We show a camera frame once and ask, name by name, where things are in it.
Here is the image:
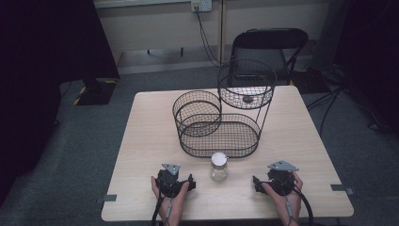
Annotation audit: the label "person's right hand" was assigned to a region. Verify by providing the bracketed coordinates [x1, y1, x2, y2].
[261, 171, 304, 226]

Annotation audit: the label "black floor cables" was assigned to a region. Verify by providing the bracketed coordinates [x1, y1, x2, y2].
[306, 86, 349, 137]

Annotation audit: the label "glass jar with white lid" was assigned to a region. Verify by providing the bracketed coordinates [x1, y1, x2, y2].
[210, 152, 229, 182]

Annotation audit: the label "black curtain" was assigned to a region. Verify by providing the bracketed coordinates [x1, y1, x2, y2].
[332, 0, 399, 135]
[0, 0, 120, 206]

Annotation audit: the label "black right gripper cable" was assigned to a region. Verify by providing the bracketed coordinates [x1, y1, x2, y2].
[293, 185, 314, 226]

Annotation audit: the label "white wall socket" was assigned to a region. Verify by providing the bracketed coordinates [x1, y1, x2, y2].
[190, 0, 214, 13]

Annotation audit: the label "person's left hand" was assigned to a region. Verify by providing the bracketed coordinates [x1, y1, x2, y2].
[151, 175, 191, 226]

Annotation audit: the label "black wall socket cable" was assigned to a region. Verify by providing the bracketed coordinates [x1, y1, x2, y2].
[194, 6, 222, 69]

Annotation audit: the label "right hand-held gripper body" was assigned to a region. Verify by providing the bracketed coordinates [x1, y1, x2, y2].
[266, 160, 300, 197]

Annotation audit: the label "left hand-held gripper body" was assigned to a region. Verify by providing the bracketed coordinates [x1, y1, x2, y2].
[155, 163, 189, 199]

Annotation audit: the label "black stand base striped tape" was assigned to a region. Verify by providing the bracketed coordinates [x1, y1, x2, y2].
[72, 77, 120, 106]

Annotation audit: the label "black wire basket rack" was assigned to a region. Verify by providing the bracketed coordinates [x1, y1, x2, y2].
[171, 57, 279, 159]

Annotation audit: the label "black folding chair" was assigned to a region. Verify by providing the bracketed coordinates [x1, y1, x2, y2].
[230, 27, 311, 87]

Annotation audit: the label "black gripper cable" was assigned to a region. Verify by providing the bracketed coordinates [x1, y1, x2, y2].
[293, 185, 314, 226]
[152, 185, 168, 226]

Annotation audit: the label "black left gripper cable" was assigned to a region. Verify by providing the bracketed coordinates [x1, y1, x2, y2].
[152, 185, 168, 226]

